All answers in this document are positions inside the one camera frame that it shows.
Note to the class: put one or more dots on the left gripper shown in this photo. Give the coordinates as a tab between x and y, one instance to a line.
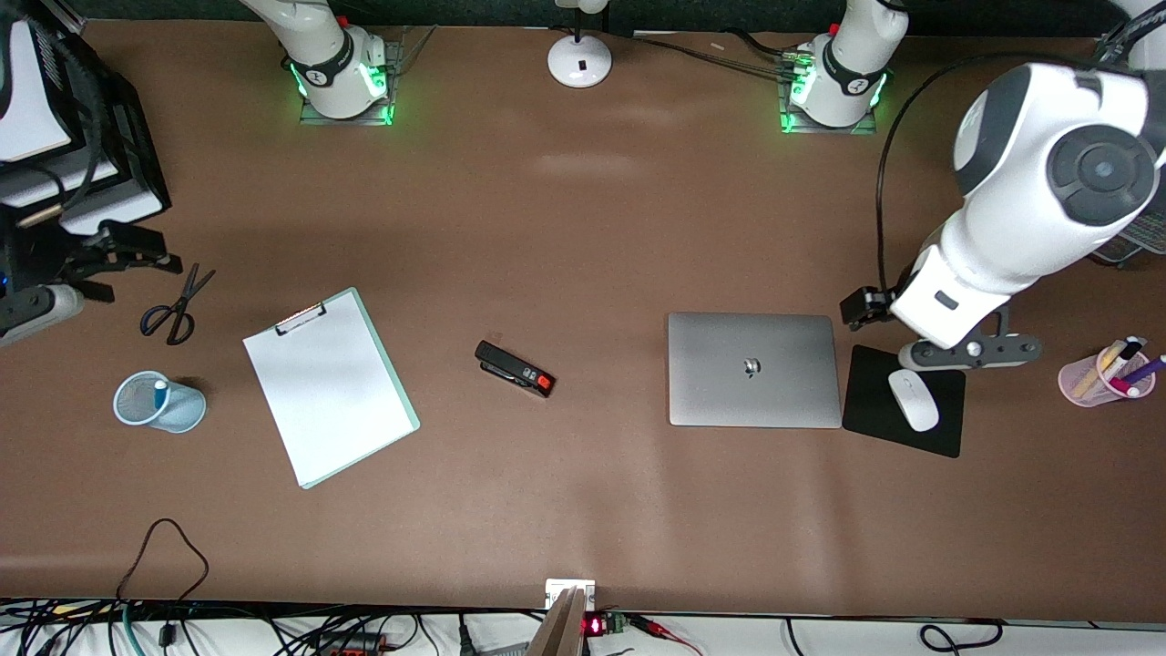
863	307

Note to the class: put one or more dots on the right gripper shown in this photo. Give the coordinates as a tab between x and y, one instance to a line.
84	255

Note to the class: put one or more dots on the silver laptop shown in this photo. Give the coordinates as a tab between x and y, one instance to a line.
756	392

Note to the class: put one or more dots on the light blue marker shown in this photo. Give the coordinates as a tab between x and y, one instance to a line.
160	392

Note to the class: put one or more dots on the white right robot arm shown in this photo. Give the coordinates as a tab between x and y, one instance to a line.
328	55

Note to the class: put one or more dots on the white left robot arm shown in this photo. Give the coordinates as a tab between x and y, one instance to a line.
1048	182

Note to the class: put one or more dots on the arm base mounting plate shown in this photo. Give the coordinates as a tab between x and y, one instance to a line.
394	64
785	118

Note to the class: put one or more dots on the black and white marker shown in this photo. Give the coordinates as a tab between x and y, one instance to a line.
1125	351

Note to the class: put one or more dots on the pink marker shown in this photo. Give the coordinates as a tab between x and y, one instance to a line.
1130	390

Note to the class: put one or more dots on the purple marker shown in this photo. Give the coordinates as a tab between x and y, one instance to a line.
1150	367

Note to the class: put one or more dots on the white paper sheet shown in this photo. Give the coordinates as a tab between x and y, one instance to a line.
32	91
127	205

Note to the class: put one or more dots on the black scissors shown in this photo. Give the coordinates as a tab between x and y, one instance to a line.
185	303

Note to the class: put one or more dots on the white computer mouse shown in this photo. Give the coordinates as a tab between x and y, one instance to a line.
914	401

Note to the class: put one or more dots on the black mouse pad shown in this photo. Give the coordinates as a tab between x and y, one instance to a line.
874	419

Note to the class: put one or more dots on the black stacked paper tray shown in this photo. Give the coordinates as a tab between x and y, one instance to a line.
137	137

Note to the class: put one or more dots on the light blue mesh cup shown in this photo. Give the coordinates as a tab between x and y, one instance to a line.
182	408

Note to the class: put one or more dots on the pink mesh pen cup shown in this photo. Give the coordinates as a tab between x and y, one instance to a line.
1070	383

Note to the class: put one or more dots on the yellow ruler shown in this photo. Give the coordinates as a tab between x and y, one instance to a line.
1098	374

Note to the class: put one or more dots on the mint clipboard with white paper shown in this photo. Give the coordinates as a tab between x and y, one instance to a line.
346	419

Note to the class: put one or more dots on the black stapler with red end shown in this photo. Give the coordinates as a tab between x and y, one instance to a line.
510	366

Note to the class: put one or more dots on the white lamp base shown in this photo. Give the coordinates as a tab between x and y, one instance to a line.
579	64

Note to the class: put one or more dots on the circuit board with red display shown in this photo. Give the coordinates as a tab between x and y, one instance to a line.
594	625

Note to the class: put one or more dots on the small white box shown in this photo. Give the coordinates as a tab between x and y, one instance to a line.
556	588

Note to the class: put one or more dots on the grey camera stand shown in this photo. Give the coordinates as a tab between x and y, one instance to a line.
560	629

